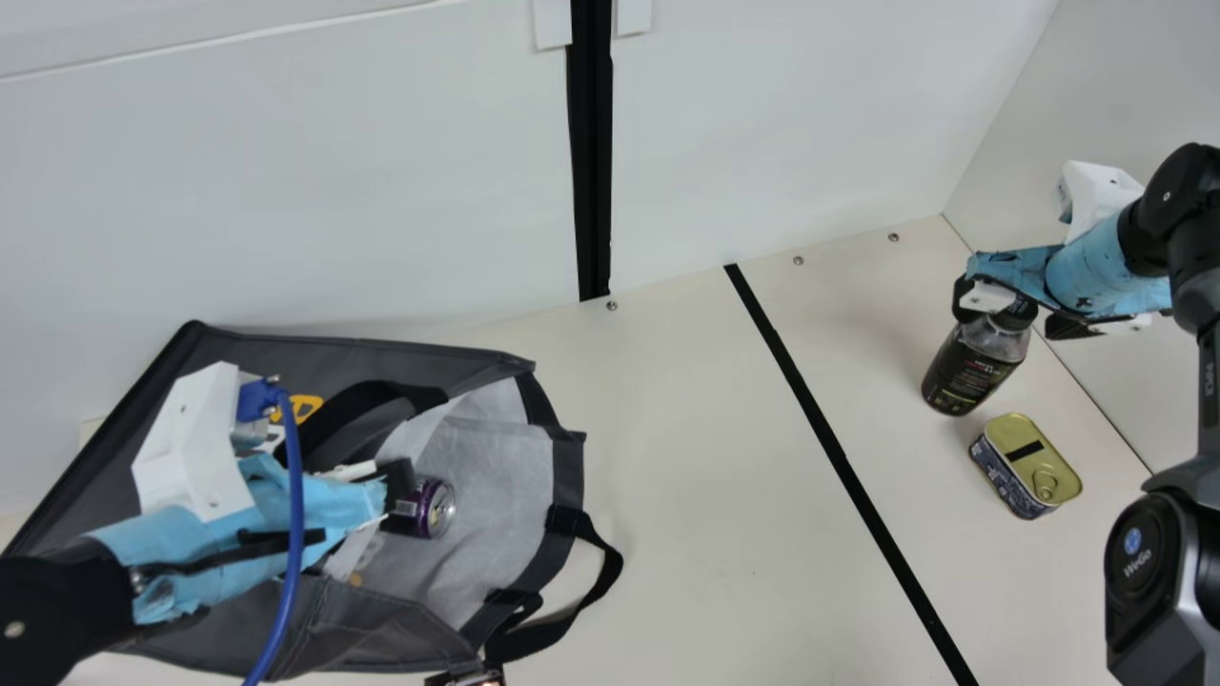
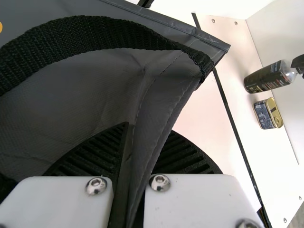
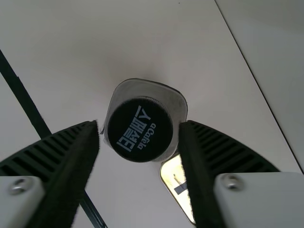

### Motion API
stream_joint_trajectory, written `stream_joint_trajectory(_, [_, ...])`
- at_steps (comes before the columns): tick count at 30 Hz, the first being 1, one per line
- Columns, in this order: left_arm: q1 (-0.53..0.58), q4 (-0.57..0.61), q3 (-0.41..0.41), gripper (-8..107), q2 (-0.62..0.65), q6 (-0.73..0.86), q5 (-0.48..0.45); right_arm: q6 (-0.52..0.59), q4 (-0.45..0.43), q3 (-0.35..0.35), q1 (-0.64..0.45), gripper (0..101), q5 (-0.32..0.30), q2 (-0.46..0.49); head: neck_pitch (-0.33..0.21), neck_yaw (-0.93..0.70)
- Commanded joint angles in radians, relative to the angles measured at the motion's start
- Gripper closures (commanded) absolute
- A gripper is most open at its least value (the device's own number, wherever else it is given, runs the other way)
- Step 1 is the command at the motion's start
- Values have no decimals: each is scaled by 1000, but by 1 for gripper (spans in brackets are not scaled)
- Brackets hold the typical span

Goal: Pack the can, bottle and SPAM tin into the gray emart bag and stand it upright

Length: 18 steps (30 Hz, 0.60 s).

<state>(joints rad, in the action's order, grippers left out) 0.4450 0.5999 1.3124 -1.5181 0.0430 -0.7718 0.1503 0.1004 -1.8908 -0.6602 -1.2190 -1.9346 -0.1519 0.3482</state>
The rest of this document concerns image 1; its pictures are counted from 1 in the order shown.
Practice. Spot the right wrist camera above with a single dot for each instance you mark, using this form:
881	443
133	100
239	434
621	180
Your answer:
1096	195

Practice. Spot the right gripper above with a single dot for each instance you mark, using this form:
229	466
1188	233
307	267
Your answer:
1087	276

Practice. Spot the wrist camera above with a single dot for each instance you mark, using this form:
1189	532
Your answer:
191	448
1096	195

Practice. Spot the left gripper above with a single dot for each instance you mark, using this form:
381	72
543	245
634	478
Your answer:
191	553

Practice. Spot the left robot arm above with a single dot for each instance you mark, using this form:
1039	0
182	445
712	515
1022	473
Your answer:
48	619

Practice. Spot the black post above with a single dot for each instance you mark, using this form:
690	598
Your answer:
591	143

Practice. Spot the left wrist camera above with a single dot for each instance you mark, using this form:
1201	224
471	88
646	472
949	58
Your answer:
191	448

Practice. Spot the purple can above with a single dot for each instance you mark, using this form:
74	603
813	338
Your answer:
434	510

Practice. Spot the dark coffee bottle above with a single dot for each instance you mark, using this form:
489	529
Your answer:
972	367

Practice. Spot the black strip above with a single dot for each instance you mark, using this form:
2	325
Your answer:
839	457

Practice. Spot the rectangular tin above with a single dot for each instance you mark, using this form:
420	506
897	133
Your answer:
1029	462

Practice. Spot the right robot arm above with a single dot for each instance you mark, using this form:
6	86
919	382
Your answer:
1191	210

